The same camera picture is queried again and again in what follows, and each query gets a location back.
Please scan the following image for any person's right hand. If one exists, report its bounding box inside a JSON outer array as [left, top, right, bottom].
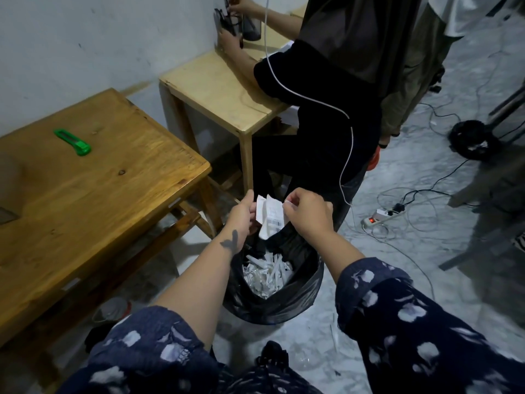
[[282, 187, 335, 241]]

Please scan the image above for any person's left hand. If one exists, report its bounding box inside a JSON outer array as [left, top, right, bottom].
[[223, 189, 258, 243]]

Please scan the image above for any white paper slip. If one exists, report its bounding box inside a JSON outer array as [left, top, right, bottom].
[[255, 194, 288, 239]]

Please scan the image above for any person's left forearm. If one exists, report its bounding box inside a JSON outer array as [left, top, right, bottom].
[[154, 236, 247, 351]]

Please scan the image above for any person's right forearm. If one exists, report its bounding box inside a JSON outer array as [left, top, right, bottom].
[[314, 229, 366, 284]]

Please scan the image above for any pile of white paper scraps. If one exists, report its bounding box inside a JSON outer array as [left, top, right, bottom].
[[242, 251, 294, 300]]

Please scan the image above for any black trash bag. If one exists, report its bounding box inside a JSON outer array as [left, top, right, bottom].
[[223, 223, 325, 326]]

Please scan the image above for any white power strip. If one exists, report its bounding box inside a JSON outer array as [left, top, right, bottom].
[[360, 207, 402, 229]]

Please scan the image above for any light wooden table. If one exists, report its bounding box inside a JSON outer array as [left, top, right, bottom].
[[159, 5, 307, 197]]

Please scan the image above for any dark brown wooden table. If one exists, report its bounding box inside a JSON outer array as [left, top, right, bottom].
[[0, 88, 224, 394]]

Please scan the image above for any clear plastic cup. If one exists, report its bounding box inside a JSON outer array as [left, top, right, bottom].
[[92, 297, 133, 325]]

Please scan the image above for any blue floral patterned clothing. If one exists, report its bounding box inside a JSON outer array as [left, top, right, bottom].
[[57, 257, 525, 394]]

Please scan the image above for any green utility knife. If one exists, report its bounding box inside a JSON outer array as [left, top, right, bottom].
[[54, 128, 92, 157]]

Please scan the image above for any white cable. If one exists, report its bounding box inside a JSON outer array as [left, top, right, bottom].
[[262, 0, 356, 208]]

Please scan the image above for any black cable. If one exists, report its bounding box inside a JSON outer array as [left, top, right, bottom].
[[401, 159, 480, 208]]

